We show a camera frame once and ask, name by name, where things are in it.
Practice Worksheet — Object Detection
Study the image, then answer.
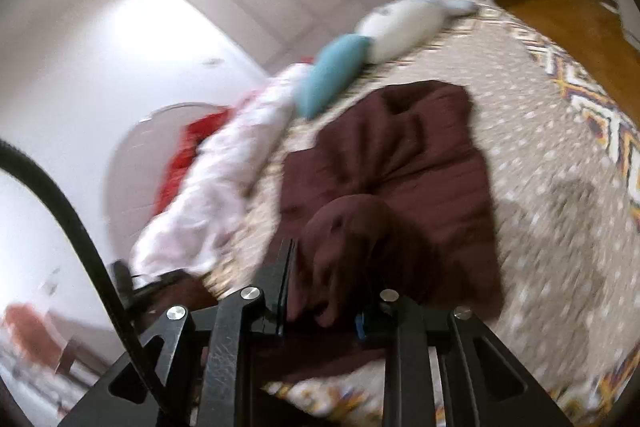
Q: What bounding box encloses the red cloth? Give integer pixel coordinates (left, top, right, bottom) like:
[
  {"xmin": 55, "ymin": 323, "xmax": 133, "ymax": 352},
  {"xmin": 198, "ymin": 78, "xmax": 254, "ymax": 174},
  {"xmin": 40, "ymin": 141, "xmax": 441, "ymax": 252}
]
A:
[{"xmin": 154, "ymin": 91, "xmax": 262, "ymax": 216}]

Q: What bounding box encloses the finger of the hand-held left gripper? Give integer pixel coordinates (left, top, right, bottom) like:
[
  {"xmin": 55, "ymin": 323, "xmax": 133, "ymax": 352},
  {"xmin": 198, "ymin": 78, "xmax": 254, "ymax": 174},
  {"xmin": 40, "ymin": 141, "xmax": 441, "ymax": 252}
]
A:
[{"xmin": 114, "ymin": 259, "xmax": 192, "ymax": 304}]

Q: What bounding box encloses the white arched headboard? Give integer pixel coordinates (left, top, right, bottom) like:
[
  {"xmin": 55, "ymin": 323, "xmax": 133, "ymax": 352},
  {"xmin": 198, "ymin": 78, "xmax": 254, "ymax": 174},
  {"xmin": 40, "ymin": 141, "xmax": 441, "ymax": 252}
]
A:
[{"xmin": 104, "ymin": 102, "xmax": 236, "ymax": 269}]

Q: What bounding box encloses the maroon puffer jacket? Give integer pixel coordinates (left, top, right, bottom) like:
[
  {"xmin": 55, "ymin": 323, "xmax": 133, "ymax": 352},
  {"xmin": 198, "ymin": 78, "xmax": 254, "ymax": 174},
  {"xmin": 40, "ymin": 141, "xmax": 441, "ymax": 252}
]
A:
[{"xmin": 165, "ymin": 79, "xmax": 506, "ymax": 383}]

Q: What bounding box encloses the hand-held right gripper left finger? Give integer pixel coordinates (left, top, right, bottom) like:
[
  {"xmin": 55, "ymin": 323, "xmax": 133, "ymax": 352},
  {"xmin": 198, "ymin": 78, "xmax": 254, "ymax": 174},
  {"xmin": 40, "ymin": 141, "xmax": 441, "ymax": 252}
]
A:
[{"xmin": 57, "ymin": 238, "xmax": 297, "ymax": 427}]

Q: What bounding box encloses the orange chair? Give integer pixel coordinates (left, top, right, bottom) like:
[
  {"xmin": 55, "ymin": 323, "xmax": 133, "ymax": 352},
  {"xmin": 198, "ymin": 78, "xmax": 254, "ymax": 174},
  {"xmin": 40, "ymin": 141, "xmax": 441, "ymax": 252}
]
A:
[{"xmin": 2, "ymin": 301, "xmax": 69, "ymax": 371}]

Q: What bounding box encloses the teal pillow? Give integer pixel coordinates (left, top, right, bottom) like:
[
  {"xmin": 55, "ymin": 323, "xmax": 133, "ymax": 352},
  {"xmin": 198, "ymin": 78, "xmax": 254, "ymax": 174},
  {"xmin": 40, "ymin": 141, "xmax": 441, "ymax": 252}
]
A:
[{"xmin": 292, "ymin": 34, "xmax": 377, "ymax": 120}]

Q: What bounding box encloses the white plush pillow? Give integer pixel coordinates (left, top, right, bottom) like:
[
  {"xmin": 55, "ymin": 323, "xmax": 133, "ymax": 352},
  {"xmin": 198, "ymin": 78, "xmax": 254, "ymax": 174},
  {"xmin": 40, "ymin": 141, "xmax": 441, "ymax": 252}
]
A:
[{"xmin": 354, "ymin": 0, "xmax": 479, "ymax": 66}]

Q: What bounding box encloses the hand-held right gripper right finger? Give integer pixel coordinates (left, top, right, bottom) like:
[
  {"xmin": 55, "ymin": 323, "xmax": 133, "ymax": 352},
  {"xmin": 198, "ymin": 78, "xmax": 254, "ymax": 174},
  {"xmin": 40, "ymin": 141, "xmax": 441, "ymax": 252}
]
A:
[{"xmin": 352, "ymin": 289, "xmax": 576, "ymax": 427}]

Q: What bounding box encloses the white pink fleece blanket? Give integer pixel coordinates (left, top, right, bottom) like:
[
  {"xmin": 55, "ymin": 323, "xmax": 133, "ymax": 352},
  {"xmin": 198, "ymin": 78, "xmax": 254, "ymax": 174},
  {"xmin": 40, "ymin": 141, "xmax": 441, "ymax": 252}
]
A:
[{"xmin": 131, "ymin": 64, "xmax": 317, "ymax": 281}]

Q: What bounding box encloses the patterned beige bedspread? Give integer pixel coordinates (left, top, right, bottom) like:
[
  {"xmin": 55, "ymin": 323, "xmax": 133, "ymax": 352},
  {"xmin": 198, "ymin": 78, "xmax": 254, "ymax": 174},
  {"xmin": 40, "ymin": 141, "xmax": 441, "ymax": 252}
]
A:
[{"xmin": 200, "ymin": 0, "xmax": 640, "ymax": 427}]

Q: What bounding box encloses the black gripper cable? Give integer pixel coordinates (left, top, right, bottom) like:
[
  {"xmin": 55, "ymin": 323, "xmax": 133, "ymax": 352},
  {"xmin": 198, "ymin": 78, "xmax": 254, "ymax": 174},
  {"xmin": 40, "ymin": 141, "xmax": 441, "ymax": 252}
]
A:
[{"xmin": 0, "ymin": 138, "xmax": 174, "ymax": 427}]

